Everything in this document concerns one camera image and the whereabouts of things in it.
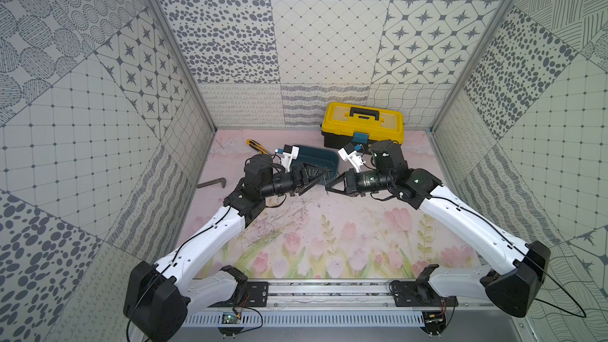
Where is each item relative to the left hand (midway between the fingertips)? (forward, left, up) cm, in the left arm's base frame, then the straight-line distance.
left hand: (323, 171), depth 67 cm
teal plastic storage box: (+31, +1, -32) cm, 45 cm away
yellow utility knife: (+34, +31, -29) cm, 55 cm away
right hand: (-5, -1, -3) cm, 6 cm away
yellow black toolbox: (+36, -10, -15) cm, 40 cm away
